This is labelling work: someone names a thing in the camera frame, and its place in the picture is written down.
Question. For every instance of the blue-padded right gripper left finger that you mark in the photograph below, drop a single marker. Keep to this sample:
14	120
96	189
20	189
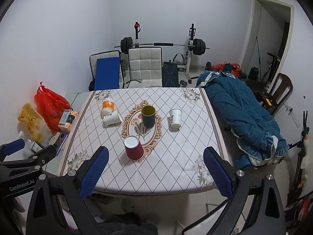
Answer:
45	214

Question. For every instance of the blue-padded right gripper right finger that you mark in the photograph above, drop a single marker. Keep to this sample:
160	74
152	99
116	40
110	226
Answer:
266	215

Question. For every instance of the red ribbed paper cup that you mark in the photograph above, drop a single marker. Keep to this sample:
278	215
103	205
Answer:
134	149

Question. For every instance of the white printed cup lying down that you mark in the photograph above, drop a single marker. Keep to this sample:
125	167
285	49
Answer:
112	118

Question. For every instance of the orange and white paper cup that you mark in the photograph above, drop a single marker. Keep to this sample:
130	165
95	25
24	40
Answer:
107	107

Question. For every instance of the white cup with calligraphy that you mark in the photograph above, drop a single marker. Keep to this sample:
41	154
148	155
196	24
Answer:
175	117

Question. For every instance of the dark green paper cup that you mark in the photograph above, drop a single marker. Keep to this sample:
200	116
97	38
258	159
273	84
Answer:
148	116

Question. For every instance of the smartphone on side table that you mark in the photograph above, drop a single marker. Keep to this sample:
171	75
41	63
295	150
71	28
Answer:
60	142

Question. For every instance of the bag of yellow chips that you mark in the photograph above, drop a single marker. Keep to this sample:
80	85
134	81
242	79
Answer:
35	124

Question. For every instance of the pack of batteries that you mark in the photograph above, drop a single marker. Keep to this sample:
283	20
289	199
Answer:
67	119

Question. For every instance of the red plastic bag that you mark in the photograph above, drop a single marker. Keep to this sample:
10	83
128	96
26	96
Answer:
50	106

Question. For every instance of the blue quilted blanket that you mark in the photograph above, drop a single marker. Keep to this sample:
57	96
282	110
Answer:
257	133

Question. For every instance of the wooden chair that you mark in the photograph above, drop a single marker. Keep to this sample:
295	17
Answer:
278	94

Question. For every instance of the blue board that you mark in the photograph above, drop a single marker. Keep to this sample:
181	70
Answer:
107	73

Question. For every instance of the floral patterned tablecloth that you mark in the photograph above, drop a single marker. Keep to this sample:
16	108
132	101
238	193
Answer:
173	159

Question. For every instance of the white chair behind blue board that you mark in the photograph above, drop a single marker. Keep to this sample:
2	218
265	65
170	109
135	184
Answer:
93	60

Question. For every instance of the red clothing pile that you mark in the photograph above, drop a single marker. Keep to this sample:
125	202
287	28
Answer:
231	68

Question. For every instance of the white quilted chair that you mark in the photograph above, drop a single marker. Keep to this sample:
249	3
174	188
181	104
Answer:
145	67

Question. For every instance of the barbell on rack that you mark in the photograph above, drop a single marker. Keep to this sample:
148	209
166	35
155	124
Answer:
195	45

